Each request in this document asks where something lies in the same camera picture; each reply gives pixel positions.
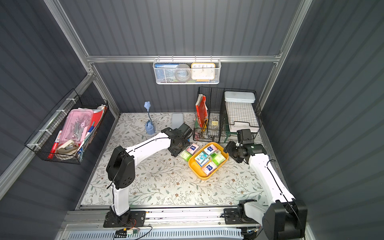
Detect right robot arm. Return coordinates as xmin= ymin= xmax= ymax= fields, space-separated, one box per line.
xmin=224 ymin=129 xmax=308 ymax=240

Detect white lidded box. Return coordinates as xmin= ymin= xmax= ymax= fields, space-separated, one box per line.
xmin=224 ymin=91 xmax=256 ymax=104

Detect pink plastic case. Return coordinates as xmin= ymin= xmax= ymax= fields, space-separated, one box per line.
xmin=60 ymin=109 xmax=94 ymax=144

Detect white tape dispenser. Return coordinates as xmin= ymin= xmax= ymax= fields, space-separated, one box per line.
xmin=56 ymin=140 xmax=79 ymax=155

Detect blue flower pen holder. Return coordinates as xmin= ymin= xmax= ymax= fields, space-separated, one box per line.
xmin=144 ymin=101 xmax=156 ymax=135

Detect light blue pencil case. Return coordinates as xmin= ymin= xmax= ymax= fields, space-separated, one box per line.
xmin=172 ymin=113 xmax=184 ymax=129

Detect red marker pen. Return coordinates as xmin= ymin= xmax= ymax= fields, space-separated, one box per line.
xmin=47 ymin=130 xmax=62 ymax=160

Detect grey tape roll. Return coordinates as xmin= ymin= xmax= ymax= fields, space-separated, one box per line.
xmin=175 ymin=64 xmax=191 ymax=83

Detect green tissue pack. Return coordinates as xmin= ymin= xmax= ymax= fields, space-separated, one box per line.
xmin=211 ymin=152 xmax=226 ymax=166
xmin=179 ymin=151 xmax=192 ymax=162

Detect white wire wall basket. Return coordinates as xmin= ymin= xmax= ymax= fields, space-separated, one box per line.
xmin=153 ymin=58 xmax=222 ymax=85

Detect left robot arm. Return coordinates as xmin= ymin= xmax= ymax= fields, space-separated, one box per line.
xmin=106 ymin=124 xmax=193 ymax=217

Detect teal cartoon tissue pack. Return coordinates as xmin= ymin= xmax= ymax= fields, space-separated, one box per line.
xmin=195 ymin=151 xmax=210 ymax=168

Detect black wire desk organizer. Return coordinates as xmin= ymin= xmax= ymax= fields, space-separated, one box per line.
xmin=193 ymin=87 xmax=263 ymax=143

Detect pink Tempo pack front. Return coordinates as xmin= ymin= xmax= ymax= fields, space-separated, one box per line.
xmin=204 ymin=144 xmax=218 ymax=156

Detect pink Tempo tissue pack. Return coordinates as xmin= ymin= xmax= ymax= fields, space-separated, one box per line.
xmin=186 ymin=144 xmax=199 ymax=156
xmin=202 ymin=161 xmax=217 ymax=177

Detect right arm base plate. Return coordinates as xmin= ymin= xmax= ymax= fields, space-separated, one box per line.
xmin=221 ymin=209 xmax=258 ymax=225

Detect orange alarm clock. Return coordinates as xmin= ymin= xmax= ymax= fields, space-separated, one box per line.
xmin=191 ymin=63 xmax=216 ymax=82

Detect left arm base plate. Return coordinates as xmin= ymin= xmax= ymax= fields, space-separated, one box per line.
xmin=103 ymin=210 xmax=146 ymax=228

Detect red booklet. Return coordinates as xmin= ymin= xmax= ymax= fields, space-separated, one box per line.
xmin=195 ymin=94 xmax=208 ymax=128

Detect black wire side basket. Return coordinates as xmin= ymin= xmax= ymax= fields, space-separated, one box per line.
xmin=25 ymin=91 xmax=109 ymax=165

